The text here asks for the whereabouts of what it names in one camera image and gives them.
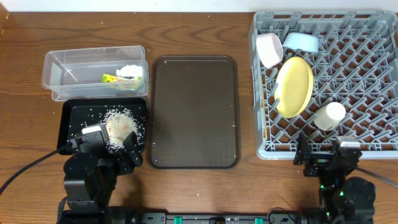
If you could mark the dark brown tray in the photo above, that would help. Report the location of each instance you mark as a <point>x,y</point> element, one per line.
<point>194,113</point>

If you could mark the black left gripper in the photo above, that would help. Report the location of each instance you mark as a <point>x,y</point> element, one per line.
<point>121,158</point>

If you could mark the light blue bowl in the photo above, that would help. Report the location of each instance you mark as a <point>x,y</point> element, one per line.
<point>300,41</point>

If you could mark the clear plastic bin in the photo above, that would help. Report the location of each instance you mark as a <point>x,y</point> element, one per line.
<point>77,73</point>

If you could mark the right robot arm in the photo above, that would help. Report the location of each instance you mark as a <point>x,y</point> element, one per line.
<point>343,199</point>

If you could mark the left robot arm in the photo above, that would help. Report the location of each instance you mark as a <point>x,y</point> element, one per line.
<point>91,176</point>

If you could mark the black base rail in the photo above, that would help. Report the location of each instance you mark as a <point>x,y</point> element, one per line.
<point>217,218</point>

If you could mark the pink bowl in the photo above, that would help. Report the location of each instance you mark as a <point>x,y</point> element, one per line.
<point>269,49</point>

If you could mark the green yellow snack wrapper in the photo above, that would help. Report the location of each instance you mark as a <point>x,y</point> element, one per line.
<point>106,78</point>

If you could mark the yellow plate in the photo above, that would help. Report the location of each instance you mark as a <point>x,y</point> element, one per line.
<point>294,87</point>

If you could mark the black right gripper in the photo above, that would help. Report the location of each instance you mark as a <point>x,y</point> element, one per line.
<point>319,162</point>

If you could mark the white green cup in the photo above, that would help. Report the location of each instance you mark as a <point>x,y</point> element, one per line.
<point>329,116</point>

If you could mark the white tissue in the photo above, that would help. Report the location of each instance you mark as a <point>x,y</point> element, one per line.
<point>130,71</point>

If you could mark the wooden chopstick left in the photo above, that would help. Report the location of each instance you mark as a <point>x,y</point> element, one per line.
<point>265,114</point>

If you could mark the black plastic bin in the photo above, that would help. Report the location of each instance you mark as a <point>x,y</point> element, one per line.
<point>80,113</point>

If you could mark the pile of rice grains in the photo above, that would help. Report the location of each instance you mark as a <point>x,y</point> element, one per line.
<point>118,122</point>

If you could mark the grey dishwasher rack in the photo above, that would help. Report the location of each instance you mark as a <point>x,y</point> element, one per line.
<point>356,65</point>

